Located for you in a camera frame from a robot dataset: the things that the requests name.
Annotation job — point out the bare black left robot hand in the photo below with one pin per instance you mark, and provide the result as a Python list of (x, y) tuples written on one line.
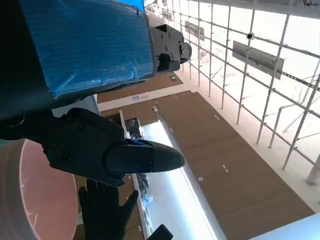
[(87, 45)]

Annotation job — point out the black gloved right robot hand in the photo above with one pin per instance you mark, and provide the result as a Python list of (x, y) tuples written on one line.
[(105, 215)]

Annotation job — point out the pink bowl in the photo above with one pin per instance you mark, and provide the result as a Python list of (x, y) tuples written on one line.
[(45, 200)]

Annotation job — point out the green exit sign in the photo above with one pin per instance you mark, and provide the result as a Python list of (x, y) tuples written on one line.
[(172, 77)]

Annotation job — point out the grey ceiling lamp panel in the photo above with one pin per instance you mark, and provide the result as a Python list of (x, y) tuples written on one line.
[(258, 60), (194, 30)]

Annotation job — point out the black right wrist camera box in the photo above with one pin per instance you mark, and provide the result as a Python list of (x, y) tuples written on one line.
[(161, 233)]

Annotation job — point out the black ceiling dome camera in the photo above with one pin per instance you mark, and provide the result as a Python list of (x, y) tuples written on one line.
[(250, 35)]

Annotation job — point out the white ceiling pipe frame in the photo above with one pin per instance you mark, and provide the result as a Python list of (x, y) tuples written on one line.
[(312, 175)]

